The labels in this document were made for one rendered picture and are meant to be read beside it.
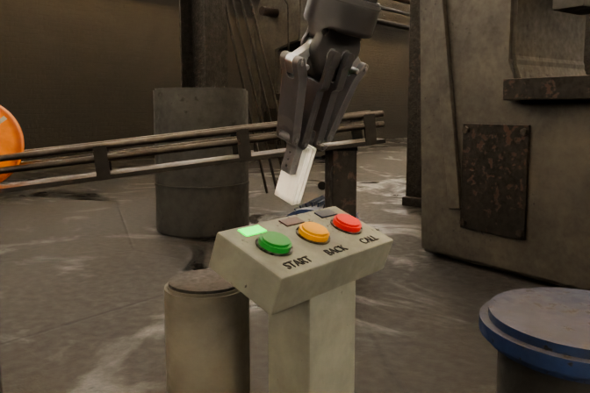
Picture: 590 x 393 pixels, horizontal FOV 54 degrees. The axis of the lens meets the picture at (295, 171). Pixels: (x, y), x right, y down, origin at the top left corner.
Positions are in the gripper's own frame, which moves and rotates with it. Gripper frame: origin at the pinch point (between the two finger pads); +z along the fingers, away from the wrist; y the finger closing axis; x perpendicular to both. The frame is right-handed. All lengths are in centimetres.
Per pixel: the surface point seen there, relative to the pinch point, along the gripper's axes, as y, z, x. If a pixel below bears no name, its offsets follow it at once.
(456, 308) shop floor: -153, 82, -20
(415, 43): -351, 9, -182
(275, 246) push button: 1.5, 8.8, 1.4
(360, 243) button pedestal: -12.5, 9.6, 4.4
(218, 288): -1.5, 21.2, -8.0
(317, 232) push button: -6.4, 8.5, 1.3
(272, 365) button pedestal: -2.2, 25.9, 3.6
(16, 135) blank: 6, 17, -53
